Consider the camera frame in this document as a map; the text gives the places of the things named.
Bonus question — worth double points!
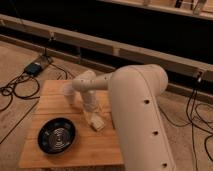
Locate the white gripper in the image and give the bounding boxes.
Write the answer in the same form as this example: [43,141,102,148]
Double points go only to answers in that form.
[80,90,99,126]

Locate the white sponge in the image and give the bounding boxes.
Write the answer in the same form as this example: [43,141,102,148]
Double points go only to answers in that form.
[89,115,105,131]

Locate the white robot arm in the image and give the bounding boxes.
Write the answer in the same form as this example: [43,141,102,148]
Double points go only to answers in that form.
[72,64,177,171]

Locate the white ceramic cup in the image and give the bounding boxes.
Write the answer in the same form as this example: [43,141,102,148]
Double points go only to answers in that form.
[61,83,76,105]

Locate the black ceramic bowl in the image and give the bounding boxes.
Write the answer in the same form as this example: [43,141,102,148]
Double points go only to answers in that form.
[37,118,76,154]

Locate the wooden table board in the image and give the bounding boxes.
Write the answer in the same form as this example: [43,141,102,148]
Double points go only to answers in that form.
[19,80,123,169]

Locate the black power adapter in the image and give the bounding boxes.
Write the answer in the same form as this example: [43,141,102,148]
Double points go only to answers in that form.
[24,62,42,76]

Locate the black floor cables left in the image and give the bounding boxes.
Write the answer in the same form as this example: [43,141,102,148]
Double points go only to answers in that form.
[0,54,76,113]

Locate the black floor cables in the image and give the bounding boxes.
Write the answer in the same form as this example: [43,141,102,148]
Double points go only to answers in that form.
[158,71,213,171]
[0,54,76,113]

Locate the black floor cables right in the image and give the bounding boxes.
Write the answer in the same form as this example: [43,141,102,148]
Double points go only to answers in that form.
[158,71,213,171]

